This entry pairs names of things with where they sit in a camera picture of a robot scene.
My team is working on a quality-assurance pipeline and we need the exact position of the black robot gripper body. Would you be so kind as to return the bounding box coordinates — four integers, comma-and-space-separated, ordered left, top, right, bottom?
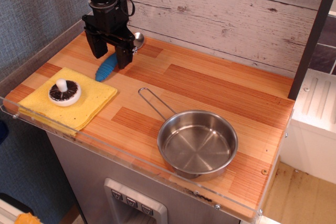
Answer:
82, 3, 135, 49

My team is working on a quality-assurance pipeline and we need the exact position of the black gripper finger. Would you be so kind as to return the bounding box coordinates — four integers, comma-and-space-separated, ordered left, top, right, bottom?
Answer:
115, 46, 133, 69
86, 31, 108, 59

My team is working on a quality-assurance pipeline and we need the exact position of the blue handled metal spoon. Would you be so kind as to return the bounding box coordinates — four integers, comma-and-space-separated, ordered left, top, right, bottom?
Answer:
95, 32, 144, 82

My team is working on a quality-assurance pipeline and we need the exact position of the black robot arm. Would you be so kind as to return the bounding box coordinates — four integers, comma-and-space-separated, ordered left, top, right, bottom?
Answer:
82, 0, 135, 69

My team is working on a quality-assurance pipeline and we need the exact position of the yellow folded cloth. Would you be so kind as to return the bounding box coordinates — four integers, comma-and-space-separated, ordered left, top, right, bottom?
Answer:
19, 68, 117, 136

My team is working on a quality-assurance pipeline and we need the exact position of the toy mushroom black white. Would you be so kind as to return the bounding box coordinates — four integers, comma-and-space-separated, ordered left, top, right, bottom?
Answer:
48, 78, 81, 107

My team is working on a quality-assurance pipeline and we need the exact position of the clear acrylic edge guard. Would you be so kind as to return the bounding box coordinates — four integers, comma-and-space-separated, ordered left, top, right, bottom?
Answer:
1, 93, 294, 223

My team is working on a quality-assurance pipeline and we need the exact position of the small steel pan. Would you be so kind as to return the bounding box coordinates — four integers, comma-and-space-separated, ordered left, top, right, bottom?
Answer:
138, 87, 239, 182

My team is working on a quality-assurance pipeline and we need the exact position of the grey toy fridge cabinet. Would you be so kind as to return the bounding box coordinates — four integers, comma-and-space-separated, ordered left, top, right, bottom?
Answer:
48, 133, 240, 223

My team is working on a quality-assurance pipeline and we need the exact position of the silver dispenser panel with buttons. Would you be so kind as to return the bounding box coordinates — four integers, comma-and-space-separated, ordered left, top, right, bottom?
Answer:
104, 178, 168, 223

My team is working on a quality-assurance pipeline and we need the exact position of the orange object bottom left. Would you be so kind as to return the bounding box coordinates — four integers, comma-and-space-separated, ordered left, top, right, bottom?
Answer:
14, 213, 41, 224

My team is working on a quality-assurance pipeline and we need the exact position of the dark right upright post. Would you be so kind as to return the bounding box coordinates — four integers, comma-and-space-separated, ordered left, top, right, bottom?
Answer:
288, 0, 333, 100

